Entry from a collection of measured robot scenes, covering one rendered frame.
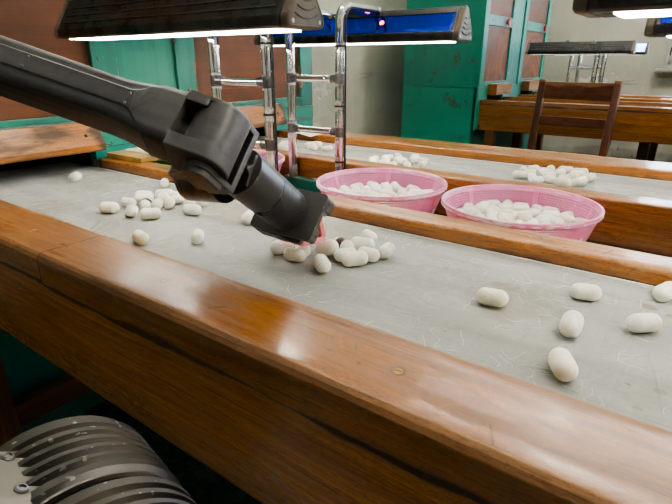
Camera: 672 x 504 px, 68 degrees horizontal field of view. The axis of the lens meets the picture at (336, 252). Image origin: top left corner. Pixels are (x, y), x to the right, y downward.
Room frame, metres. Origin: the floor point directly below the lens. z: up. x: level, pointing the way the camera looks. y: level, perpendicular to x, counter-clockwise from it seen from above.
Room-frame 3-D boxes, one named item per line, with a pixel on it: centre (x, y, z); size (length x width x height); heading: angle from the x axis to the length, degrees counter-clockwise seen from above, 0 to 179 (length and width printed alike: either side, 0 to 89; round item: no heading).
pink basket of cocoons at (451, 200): (0.84, -0.32, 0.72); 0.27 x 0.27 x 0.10
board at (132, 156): (1.39, 0.44, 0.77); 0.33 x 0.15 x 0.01; 144
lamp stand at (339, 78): (1.32, 0.00, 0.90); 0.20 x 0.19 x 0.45; 54
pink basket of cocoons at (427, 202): (1.00, -0.09, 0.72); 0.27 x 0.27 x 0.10
